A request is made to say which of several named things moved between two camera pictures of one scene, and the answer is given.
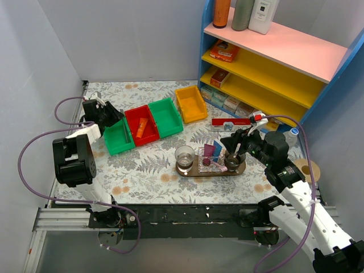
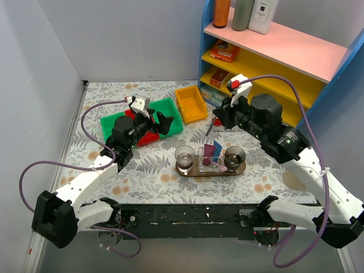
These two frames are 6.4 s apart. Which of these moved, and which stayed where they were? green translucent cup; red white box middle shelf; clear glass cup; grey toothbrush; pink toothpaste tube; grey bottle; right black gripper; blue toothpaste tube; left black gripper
Moved: left black gripper; grey toothbrush; right black gripper
Stayed: clear glass cup; green translucent cup; blue toothpaste tube; grey bottle; red white box middle shelf; pink toothpaste tube
